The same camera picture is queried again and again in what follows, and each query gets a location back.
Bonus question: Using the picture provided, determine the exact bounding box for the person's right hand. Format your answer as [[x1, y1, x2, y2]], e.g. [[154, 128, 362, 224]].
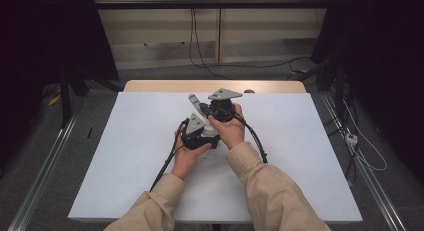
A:
[[207, 103, 246, 151]]

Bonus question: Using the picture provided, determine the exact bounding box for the white power strip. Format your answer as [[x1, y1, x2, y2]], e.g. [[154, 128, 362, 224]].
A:
[[345, 132, 359, 148]]

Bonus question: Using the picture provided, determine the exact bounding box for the black floor cable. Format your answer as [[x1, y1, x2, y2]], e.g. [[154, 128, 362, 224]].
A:
[[199, 56, 315, 71]]

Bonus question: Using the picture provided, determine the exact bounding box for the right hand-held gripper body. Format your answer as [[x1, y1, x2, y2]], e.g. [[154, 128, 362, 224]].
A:
[[207, 87, 244, 123]]

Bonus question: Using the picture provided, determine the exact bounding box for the wooden table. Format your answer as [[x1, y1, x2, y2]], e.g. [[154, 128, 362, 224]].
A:
[[123, 79, 308, 94]]

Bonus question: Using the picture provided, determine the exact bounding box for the hand-held gripper cable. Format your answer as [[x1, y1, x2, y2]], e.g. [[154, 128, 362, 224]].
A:
[[148, 118, 190, 193], [232, 111, 270, 165]]

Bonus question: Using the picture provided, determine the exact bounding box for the right hand-held gripper cable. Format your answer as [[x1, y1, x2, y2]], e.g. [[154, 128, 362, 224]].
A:
[[232, 111, 270, 165]]

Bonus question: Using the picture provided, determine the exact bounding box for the black horizontal frame bar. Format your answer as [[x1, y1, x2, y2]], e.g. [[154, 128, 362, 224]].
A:
[[94, 0, 332, 10]]

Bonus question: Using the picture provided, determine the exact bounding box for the person's left hand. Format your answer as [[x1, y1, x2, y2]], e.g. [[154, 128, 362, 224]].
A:
[[171, 123, 213, 182]]

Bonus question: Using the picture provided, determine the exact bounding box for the white power cable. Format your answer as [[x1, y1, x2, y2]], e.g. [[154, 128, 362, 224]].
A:
[[342, 99, 388, 173]]

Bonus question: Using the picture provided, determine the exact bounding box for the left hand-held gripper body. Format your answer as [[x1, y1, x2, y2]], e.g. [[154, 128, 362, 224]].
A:
[[180, 112, 222, 151]]

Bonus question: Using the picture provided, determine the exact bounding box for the black wall socket cable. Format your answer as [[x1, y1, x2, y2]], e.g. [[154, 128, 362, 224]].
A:
[[188, 0, 232, 81], [192, 0, 221, 70]]

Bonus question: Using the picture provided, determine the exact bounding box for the left hand-held gripper cable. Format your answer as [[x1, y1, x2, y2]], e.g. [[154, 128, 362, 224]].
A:
[[148, 118, 190, 193]]

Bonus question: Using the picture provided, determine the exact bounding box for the black metal stand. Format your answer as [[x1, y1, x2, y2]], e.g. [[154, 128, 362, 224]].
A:
[[59, 55, 74, 129]]

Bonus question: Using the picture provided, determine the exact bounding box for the white table cover sheet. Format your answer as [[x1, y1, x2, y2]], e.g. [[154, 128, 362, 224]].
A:
[[67, 91, 364, 224]]

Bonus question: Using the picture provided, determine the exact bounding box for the metal floor rail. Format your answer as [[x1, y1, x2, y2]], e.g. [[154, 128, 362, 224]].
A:
[[320, 90, 407, 231], [7, 112, 81, 231]]

